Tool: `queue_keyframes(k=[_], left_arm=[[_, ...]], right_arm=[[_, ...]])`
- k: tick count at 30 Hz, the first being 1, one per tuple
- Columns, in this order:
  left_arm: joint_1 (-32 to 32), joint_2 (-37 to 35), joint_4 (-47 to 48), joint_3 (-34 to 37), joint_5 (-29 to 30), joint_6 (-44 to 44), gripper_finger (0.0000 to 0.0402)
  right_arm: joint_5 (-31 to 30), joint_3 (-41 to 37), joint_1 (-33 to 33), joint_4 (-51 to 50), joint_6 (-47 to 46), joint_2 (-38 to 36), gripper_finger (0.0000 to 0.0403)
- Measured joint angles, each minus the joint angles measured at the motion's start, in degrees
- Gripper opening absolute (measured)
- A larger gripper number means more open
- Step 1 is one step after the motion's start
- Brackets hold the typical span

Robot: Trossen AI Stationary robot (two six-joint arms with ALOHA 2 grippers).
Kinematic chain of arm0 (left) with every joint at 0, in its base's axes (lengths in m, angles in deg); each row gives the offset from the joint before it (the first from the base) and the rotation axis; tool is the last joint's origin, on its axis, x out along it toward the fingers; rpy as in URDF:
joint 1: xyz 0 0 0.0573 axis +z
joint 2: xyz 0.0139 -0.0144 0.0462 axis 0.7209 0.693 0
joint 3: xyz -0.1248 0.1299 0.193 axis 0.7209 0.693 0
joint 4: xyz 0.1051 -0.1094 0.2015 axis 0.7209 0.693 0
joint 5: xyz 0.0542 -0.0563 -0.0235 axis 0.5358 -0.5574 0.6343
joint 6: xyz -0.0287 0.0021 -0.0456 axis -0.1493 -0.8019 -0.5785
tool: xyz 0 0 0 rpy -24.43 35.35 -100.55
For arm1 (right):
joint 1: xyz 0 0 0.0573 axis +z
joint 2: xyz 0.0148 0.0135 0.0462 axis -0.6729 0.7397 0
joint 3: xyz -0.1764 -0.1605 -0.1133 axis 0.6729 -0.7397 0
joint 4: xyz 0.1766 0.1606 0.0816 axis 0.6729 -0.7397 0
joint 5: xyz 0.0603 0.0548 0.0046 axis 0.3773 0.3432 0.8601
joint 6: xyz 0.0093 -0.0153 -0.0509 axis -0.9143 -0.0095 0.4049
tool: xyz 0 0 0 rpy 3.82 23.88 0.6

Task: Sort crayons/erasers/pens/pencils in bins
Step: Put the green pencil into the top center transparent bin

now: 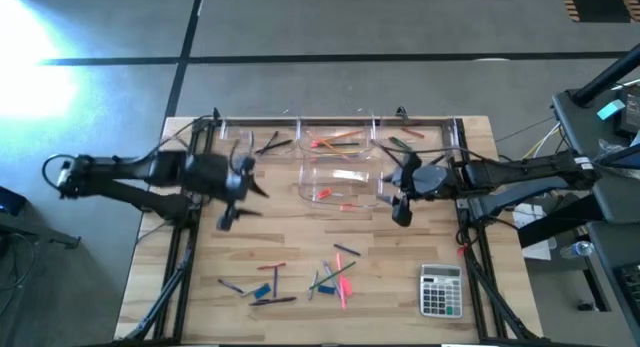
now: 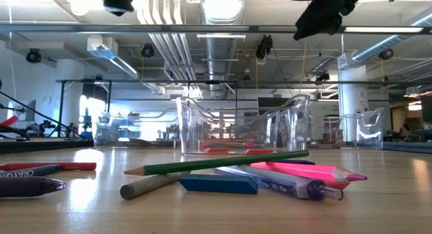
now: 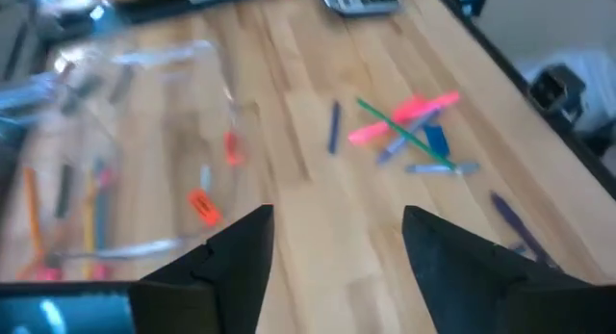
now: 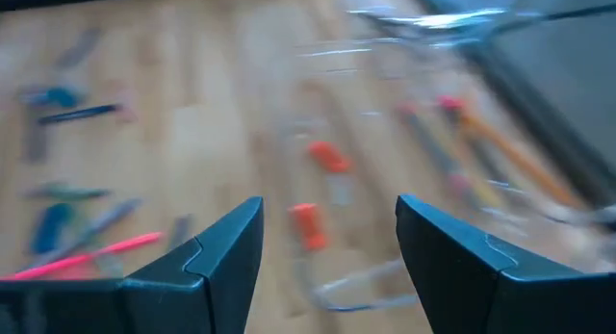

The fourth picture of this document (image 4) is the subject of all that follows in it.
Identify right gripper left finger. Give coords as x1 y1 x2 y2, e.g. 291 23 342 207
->
0 195 265 334

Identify clear blue ballpoint pen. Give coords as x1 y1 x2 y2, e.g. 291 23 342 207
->
26 197 143 270

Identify orange pencil pink eraser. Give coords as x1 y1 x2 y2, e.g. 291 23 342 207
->
436 94 586 211

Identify dark green marker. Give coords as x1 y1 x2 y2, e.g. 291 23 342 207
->
395 101 475 195

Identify pink highlighter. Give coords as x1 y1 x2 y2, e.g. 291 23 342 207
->
0 230 166 283

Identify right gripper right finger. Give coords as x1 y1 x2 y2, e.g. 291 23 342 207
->
395 193 616 334

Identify blue eraser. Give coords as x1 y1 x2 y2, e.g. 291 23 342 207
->
18 85 87 110
29 202 76 257

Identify yellow pencil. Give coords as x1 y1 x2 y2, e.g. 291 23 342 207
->
469 182 506 213

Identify violet blue crayon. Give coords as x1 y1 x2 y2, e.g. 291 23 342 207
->
37 103 124 127

